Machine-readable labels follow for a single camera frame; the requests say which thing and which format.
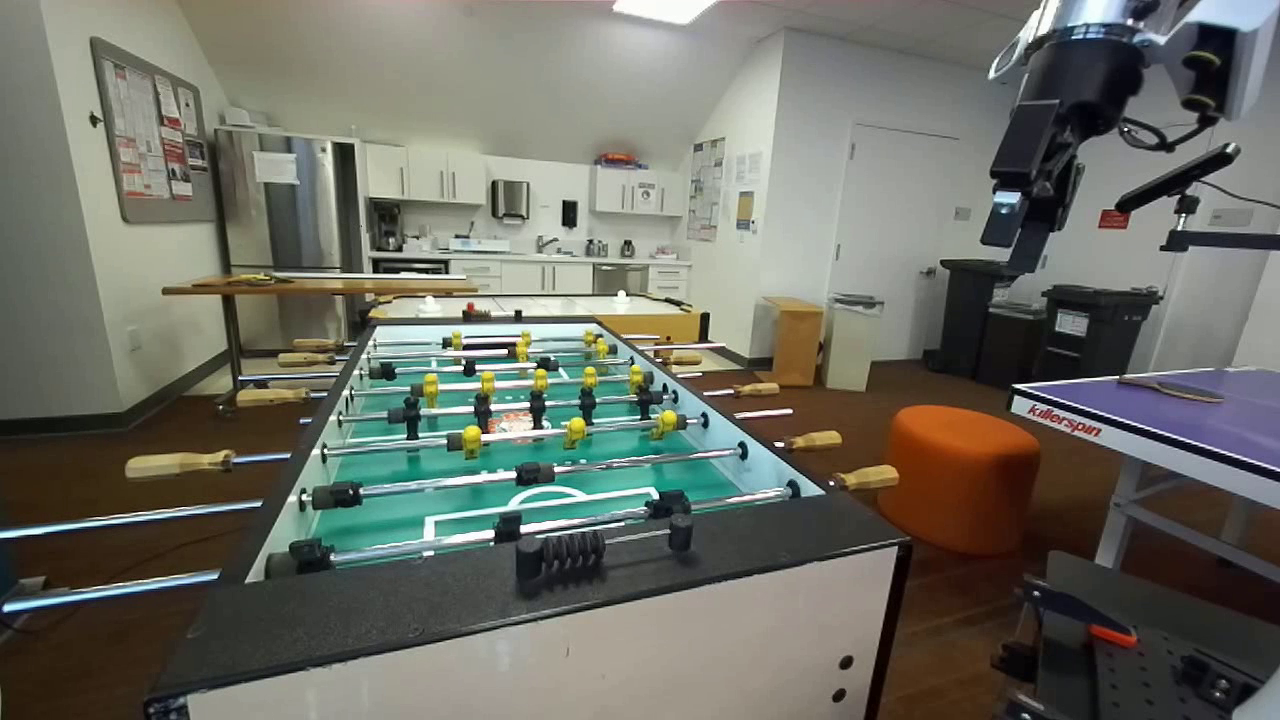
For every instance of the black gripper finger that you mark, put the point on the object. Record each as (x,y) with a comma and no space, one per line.
(1002,222)
(1040,230)

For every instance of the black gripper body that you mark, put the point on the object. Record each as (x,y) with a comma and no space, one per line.
(1053,106)

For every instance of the goalie rod with black players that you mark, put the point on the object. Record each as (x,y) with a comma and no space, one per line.
(867,478)

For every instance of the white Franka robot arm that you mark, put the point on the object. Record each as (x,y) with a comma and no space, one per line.
(1145,21)

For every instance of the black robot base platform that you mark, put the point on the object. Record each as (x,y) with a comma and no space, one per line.
(1161,642)

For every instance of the five-player rod with black players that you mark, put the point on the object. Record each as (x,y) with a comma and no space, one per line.
(409,418)

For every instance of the three-player rod with black players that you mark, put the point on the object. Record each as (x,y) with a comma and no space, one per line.
(381,370)

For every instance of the defence rod with black players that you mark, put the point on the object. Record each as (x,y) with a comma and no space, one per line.
(332,497)

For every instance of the five-player rod with yellow players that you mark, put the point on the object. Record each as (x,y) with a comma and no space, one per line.
(274,397)

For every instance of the three-player rod with yellow players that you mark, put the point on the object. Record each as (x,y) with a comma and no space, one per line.
(174,464)

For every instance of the tall black trash bin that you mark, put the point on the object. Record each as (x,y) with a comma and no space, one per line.
(969,313)

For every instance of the white door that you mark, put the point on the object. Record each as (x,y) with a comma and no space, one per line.
(893,215)

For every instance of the wide black recycling bin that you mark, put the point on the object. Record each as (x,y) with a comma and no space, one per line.
(1092,325)

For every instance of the small black bin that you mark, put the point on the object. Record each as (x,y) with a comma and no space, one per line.
(1008,345)

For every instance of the white trash bin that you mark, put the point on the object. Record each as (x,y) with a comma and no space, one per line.
(853,345)

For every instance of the dark ping pong paddle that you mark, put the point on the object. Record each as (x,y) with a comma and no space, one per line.
(1166,390)

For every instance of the cardboard box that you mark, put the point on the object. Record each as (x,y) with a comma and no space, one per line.
(799,345)

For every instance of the purple ping pong table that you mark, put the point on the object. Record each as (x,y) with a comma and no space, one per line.
(1203,412)

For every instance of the orange round stool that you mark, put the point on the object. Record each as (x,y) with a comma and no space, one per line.
(963,483)

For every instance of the red item on cabinet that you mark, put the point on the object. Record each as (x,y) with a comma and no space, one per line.
(618,158)

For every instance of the ceiling light panel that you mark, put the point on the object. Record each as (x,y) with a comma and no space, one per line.
(660,8)

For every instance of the black soap dispenser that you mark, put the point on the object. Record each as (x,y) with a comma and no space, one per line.
(570,215)

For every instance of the kitchen counter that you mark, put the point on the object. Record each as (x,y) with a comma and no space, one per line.
(535,273)

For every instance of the metal paper towel dispenser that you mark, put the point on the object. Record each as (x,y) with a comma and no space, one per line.
(508,197)

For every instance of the black score counter beads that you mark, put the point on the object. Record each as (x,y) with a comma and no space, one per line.
(560,563)

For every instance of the white upper kitchen cabinets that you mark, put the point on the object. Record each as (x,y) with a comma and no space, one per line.
(424,173)

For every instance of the black coffee machine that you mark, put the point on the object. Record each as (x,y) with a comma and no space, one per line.
(387,225)

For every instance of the foosball table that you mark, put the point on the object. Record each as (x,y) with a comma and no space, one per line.
(535,666)

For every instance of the wooden high table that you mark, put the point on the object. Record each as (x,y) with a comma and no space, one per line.
(323,285)

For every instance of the stainless steel refrigerator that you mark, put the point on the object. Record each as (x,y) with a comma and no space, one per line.
(286,201)

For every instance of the grey bulletin board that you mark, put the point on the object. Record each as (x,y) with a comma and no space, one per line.
(146,132)

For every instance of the wall light switch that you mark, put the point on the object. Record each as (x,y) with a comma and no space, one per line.
(963,209)

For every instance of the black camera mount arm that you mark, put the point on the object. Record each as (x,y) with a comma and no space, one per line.
(1180,176)

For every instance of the yellow wall notice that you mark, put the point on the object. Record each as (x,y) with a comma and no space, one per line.
(747,215)

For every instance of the white wall notice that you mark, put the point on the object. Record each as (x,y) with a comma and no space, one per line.
(750,166)

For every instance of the large wall poster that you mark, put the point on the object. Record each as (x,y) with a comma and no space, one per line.
(705,186)

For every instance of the white wall cabinet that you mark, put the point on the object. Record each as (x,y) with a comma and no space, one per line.
(637,191)

